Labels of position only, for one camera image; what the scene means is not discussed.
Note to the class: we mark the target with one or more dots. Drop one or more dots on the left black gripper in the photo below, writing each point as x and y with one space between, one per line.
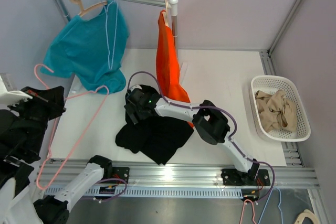
53 98

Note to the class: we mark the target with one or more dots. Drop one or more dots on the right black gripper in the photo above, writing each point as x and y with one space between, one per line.
131 110

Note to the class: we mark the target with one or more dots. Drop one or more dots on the black t shirt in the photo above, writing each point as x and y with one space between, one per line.
156 137

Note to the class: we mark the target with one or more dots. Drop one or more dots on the beige t shirt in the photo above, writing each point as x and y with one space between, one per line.
276 112

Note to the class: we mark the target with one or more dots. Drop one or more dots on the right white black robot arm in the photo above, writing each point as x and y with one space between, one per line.
211 124

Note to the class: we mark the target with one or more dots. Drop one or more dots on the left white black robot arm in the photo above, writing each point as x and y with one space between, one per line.
23 126

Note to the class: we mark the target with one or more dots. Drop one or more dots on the orange t shirt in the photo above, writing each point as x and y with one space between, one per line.
167 64

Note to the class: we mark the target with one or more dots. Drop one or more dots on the teal t shirt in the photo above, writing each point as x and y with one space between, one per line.
92 50

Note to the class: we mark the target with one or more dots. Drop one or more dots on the beige wooden hanger right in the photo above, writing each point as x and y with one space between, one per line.
166 11

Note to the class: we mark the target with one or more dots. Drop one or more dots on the beige wooden hanger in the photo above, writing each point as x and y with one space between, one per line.
166 11
83 11

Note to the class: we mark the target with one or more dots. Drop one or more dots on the beige wooden hanger left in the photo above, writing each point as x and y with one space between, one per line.
83 11

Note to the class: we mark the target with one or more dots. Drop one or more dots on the blue hanger on floor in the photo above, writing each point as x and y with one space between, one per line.
270 210

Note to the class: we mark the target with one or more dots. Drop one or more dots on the wooden hanger on floor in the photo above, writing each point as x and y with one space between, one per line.
307 214

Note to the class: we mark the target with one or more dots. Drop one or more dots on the white plastic basket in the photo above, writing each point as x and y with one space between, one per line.
270 84

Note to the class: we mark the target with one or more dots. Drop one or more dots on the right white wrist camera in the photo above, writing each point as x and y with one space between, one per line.
137 86

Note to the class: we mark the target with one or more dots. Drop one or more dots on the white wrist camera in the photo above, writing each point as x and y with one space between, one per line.
9 90
137 86

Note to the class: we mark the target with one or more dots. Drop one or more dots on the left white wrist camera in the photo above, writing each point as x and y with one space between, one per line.
9 90

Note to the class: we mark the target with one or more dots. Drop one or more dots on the aluminium mounting rail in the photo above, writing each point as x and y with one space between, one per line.
194 169

